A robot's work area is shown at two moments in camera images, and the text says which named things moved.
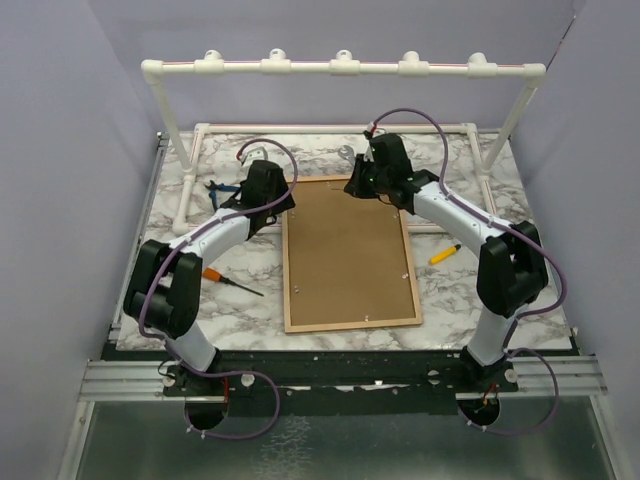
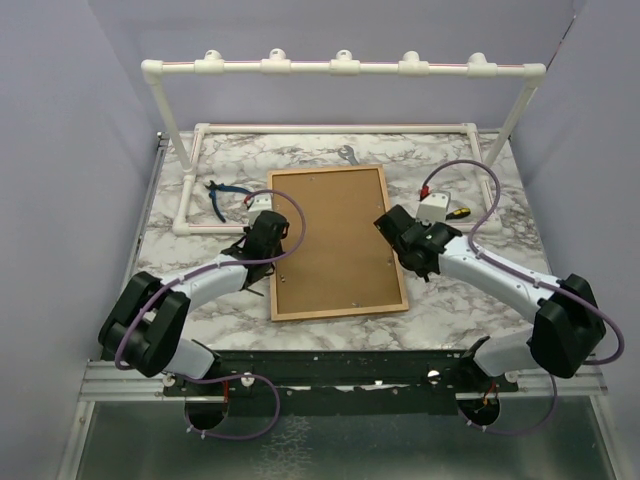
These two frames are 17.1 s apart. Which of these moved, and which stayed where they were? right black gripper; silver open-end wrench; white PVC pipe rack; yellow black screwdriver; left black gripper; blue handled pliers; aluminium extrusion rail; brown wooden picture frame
Moved: brown wooden picture frame; right black gripper; yellow black screwdriver; left black gripper
Stayed: blue handled pliers; aluminium extrusion rail; silver open-end wrench; white PVC pipe rack
